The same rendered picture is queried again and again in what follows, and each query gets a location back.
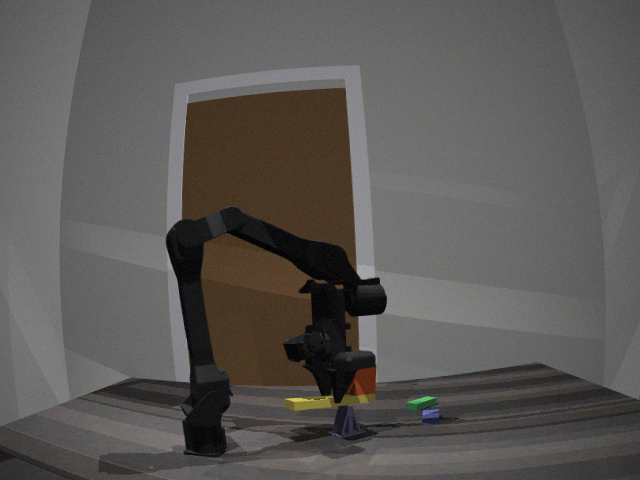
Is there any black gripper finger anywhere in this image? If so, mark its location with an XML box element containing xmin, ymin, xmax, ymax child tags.
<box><xmin>302</xmin><ymin>362</ymin><xmax>333</xmax><ymax>396</ymax></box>
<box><xmin>324</xmin><ymin>369</ymin><xmax>358</xmax><ymax>404</ymax></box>

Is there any green flat bar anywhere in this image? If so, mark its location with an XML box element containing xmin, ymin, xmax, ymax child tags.
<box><xmin>406</xmin><ymin>396</ymin><xmax>437</xmax><ymax>411</ymax></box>

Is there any yellow bar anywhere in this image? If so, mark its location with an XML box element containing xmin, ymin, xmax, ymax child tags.
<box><xmin>284</xmin><ymin>364</ymin><xmax>376</xmax><ymax>411</ymax></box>

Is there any blue rectangular block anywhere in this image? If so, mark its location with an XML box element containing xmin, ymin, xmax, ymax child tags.
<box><xmin>422</xmin><ymin>409</ymin><xmax>439</xmax><ymax>426</ymax></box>

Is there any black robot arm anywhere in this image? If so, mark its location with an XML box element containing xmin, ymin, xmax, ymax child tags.
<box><xmin>166</xmin><ymin>206</ymin><xmax>387</xmax><ymax>458</ymax></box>

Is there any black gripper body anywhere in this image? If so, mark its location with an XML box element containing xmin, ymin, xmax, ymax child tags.
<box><xmin>305</xmin><ymin>318</ymin><xmax>376</xmax><ymax>371</ymax></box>

